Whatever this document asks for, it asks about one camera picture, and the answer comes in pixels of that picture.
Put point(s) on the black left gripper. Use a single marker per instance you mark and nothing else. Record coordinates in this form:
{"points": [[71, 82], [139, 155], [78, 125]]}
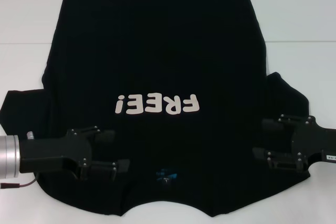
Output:
{"points": [[52, 150]]}

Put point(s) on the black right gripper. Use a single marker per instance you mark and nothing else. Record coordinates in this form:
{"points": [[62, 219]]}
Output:
{"points": [[317, 145]]}

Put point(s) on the black shirt with FREE print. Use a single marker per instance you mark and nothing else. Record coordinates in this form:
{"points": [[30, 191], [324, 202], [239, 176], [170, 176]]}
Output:
{"points": [[157, 51]]}

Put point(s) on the silver stub connector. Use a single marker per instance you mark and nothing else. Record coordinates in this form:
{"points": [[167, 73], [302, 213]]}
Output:
{"points": [[30, 134]]}

